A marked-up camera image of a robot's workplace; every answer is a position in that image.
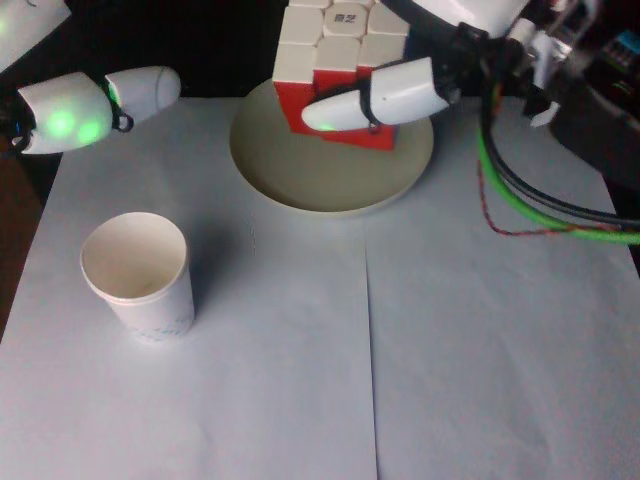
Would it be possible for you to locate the red twisted wire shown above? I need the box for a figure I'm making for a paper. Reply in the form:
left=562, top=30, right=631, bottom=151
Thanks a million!
left=474, top=79, right=626, bottom=237

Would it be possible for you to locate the green cable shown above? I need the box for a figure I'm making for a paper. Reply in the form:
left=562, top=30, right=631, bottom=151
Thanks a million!
left=477, top=79, right=640, bottom=246

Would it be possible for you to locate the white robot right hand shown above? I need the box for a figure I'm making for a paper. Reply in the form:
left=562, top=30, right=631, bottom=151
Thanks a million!
left=301, top=0, right=532, bottom=135

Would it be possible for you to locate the white paper sheet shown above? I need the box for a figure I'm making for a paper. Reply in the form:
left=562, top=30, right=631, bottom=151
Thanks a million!
left=364, top=97, right=640, bottom=480
left=0, top=97, right=379, bottom=480

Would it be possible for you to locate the Rubik's cube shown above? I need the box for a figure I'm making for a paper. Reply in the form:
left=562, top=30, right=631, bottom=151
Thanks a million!
left=272, top=0, right=411, bottom=151

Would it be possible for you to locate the white paper plate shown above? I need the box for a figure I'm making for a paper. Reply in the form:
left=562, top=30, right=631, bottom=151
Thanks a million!
left=228, top=79, right=435, bottom=220

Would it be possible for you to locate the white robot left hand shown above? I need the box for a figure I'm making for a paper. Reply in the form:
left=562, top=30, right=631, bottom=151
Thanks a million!
left=0, top=0, right=182, bottom=156

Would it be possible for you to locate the white paper cup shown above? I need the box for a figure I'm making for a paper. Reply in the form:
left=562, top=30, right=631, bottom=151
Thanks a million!
left=79, top=212, right=195, bottom=346

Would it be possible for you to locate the black device housing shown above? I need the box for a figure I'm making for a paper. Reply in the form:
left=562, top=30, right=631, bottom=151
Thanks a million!
left=547, top=0, right=640, bottom=201

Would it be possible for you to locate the black cable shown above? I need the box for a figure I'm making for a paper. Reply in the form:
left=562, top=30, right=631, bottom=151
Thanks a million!
left=479, top=44, right=640, bottom=226

